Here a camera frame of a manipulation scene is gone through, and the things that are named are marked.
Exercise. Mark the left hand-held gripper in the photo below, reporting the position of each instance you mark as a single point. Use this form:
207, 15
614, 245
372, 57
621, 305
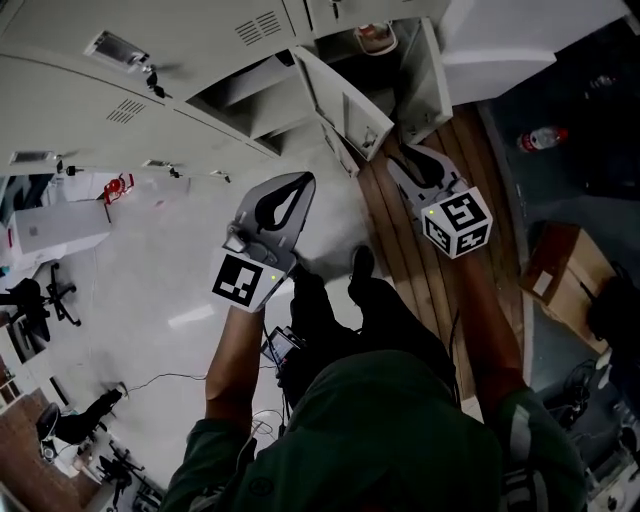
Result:
240, 282

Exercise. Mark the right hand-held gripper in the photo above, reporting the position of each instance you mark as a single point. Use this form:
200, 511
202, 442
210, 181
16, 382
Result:
457, 222

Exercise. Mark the low grey locker door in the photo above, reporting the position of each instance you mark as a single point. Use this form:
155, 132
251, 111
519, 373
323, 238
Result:
345, 156

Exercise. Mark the narrow grey locker door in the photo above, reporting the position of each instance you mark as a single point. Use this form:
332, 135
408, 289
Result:
425, 85

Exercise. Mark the wide grey locker door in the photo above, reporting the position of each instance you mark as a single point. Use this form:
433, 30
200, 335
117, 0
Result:
350, 115

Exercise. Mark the person's right forearm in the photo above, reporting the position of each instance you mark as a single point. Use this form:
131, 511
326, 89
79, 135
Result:
492, 330

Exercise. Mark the person's left forearm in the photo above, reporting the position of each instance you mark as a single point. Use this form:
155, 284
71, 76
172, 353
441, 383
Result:
235, 360

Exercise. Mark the small black locker key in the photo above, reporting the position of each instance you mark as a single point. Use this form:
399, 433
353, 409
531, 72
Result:
176, 173
225, 177
72, 170

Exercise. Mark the black locker key bunch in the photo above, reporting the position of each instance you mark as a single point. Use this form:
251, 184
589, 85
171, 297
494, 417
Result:
156, 82

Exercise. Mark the grey metal locker cabinet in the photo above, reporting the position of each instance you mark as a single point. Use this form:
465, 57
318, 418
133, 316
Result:
75, 110

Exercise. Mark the person's black left shoe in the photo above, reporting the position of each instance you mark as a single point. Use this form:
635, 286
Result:
304, 280

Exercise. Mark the person's black shoe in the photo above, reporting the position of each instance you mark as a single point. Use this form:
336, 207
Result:
363, 265
304, 280

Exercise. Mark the person's black right shoe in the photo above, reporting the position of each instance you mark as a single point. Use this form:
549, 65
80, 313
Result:
363, 265

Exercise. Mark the wooden plank platform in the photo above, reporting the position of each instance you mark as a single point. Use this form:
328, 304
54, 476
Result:
435, 295

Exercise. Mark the clear bottle with red label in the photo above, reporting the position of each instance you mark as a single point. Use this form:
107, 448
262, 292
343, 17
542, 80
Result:
542, 139

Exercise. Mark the white and red bag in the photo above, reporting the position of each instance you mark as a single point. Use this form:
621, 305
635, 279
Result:
376, 39

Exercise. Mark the small black screen device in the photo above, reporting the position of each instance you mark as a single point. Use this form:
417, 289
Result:
281, 345

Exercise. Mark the person's black trousers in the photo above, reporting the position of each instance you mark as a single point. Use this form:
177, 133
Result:
380, 320

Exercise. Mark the red fire extinguisher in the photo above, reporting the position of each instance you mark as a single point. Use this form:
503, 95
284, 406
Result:
119, 189

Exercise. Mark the brown cardboard box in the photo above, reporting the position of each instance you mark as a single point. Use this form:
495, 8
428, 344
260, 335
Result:
565, 280

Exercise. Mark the white low cabinet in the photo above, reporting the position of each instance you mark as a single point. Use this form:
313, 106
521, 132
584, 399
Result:
55, 230

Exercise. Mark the black bag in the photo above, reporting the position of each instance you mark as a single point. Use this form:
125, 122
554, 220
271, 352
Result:
617, 305

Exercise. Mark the person's green shirt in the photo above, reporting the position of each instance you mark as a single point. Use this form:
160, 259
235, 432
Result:
380, 440

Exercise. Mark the black office chair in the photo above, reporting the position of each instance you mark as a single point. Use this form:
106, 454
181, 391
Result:
37, 300

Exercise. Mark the black tripod stand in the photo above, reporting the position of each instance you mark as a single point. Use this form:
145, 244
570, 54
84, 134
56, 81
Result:
125, 470

